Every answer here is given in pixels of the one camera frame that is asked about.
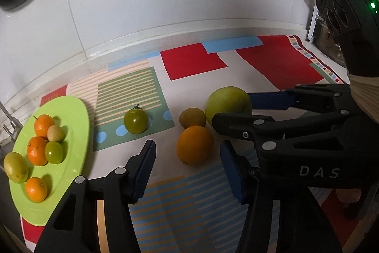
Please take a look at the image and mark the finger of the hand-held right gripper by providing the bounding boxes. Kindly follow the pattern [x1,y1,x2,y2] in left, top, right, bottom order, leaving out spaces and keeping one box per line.
[248,83,353,115]
[212,111,355,153]

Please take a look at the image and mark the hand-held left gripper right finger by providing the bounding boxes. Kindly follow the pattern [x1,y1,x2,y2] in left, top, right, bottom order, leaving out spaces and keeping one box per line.
[220,140,344,253]

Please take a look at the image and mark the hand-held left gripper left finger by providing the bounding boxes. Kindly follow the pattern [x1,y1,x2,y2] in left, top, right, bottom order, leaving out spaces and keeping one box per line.
[34,140,156,253]

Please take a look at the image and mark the green apple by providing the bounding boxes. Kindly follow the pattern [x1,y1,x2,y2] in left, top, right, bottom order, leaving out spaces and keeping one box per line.
[205,86,253,126]

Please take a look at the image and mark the orange mandarin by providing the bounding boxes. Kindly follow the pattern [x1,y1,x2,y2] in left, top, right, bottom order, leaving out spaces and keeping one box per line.
[27,136,48,166]
[177,125,214,166]
[25,177,48,202]
[34,114,55,138]

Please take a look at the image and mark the green plate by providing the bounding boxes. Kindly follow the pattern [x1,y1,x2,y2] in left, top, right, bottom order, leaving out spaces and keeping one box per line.
[9,95,90,227]

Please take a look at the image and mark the green tomato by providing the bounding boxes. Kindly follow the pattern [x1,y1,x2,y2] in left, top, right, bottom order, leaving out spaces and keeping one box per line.
[124,104,149,134]
[45,141,64,165]

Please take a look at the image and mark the small tan fruit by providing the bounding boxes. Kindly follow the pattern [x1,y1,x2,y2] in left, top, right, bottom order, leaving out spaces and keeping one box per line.
[47,125,65,143]

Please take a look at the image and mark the person's right hand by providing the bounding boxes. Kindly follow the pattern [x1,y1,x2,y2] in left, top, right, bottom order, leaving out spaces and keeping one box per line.
[336,189,362,204]

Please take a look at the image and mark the small brown fruit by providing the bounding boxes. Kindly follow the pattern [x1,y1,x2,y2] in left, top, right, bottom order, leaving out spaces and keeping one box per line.
[179,108,207,129]

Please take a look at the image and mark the colourful patchwork tablecloth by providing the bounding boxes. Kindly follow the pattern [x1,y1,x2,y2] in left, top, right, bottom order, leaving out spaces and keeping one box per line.
[21,35,379,253]

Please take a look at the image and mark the thin gooseneck faucet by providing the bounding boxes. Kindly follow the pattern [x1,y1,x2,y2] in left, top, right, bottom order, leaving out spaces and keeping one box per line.
[0,102,23,141]

